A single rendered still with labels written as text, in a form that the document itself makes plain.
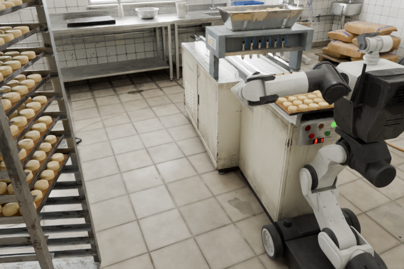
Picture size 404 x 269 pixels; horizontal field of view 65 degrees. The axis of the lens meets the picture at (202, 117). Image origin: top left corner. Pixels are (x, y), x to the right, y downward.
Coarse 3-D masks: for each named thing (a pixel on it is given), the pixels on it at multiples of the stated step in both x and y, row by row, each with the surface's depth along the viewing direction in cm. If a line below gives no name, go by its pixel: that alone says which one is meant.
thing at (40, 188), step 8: (56, 160) 134; (48, 168) 128; (56, 168) 129; (40, 176) 123; (48, 176) 123; (40, 184) 118; (48, 184) 120; (32, 192) 114; (40, 192) 114; (40, 200) 113; (0, 208) 107; (8, 208) 107; (16, 208) 107; (0, 216) 106; (8, 216) 106
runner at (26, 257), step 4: (0, 256) 114; (4, 256) 110; (8, 256) 110; (12, 256) 110; (16, 256) 111; (20, 256) 111; (24, 256) 111; (28, 256) 111; (32, 256) 111; (36, 256) 111; (52, 256) 113; (0, 260) 111; (4, 260) 111; (8, 260) 111; (12, 260) 111; (16, 260) 111; (20, 260) 111; (24, 260) 112; (28, 260) 112; (32, 260) 112; (36, 260) 112
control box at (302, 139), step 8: (312, 120) 173; (320, 120) 173; (328, 120) 173; (304, 128) 170; (312, 128) 172; (328, 128) 175; (304, 136) 173; (320, 136) 176; (328, 136) 178; (336, 136) 179; (296, 144) 177; (304, 144) 175
